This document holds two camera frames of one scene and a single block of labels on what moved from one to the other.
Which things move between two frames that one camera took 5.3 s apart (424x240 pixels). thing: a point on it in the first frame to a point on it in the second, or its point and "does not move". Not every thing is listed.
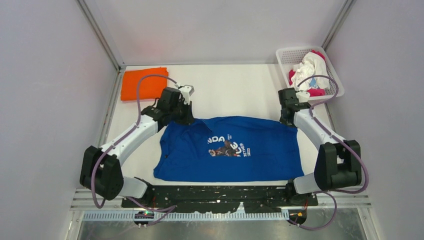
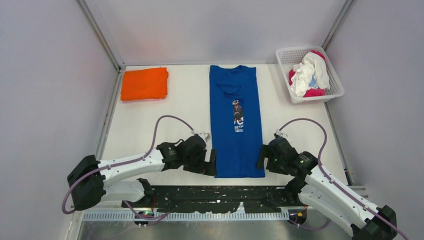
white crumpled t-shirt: (312, 64) does not move
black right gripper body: (285, 121) to (276, 164)
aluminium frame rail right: (337, 23) does not move
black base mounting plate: (221, 199) does not move
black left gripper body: (181, 113) to (195, 163)
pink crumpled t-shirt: (311, 92) does not move
